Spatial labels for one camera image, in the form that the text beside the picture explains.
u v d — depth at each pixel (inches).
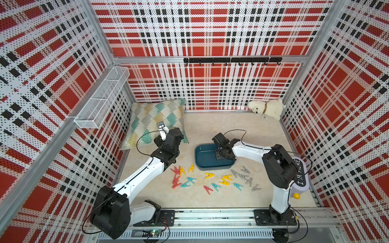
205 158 36.0
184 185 33.1
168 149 24.5
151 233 27.3
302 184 29.5
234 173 34.8
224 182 33.5
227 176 34.1
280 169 19.6
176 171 34.8
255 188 32.4
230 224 28.9
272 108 45.0
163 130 26.7
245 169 35.5
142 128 35.8
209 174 34.7
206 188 32.7
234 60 35.5
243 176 34.0
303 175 30.4
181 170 35.0
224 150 28.2
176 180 33.8
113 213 15.5
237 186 33.1
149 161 21.5
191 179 33.9
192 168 35.5
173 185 33.0
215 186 33.1
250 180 33.8
